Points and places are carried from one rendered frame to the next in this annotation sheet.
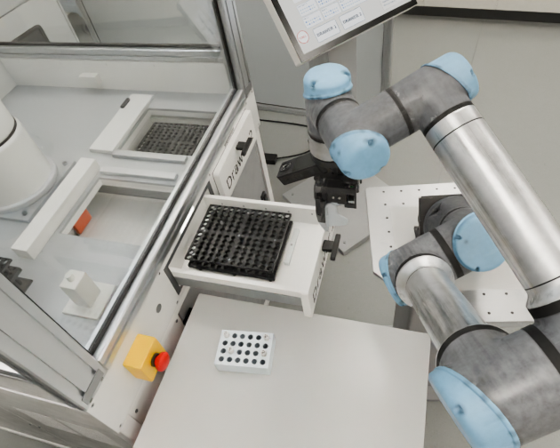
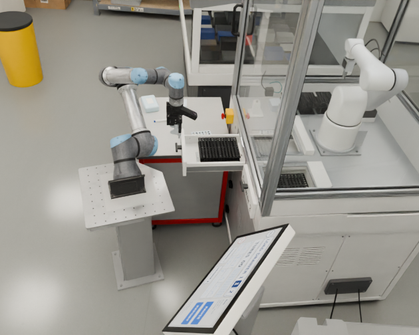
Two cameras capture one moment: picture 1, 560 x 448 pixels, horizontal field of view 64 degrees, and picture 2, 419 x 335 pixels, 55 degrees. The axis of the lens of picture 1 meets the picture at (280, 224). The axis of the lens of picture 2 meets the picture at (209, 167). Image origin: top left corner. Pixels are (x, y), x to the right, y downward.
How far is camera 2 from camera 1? 2.40 m
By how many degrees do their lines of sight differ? 83
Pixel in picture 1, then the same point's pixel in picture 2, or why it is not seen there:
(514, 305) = (104, 169)
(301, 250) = (193, 159)
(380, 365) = not seen: hidden behind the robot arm
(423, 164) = not seen: outside the picture
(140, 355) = (228, 110)
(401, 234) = (151, 189)
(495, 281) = (110, 175)
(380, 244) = (161, 183)
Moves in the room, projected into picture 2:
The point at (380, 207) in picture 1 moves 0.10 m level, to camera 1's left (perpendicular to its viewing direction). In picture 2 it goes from (164, 200) to (181, 194)
